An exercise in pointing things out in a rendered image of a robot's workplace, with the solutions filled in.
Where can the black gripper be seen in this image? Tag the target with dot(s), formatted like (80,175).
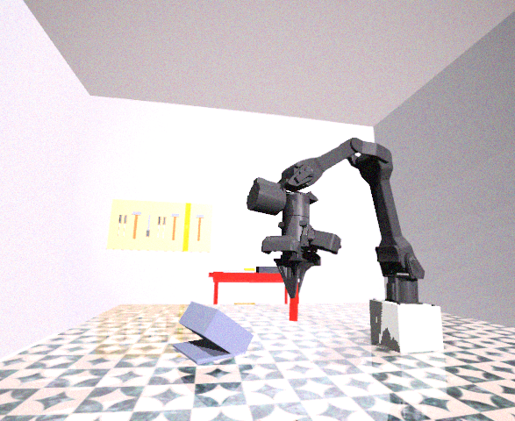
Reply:
(295,260)

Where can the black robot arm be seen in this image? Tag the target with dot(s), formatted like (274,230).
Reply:
(394,254)

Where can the red peg with white band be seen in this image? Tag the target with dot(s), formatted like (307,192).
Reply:
(294,308)

